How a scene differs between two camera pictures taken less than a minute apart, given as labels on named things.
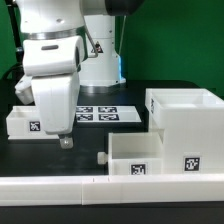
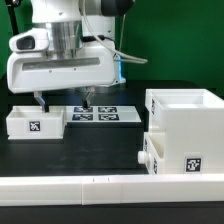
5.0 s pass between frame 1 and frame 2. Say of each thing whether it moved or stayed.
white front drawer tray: moved
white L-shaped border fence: stayed
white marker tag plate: stayed
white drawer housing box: stayed
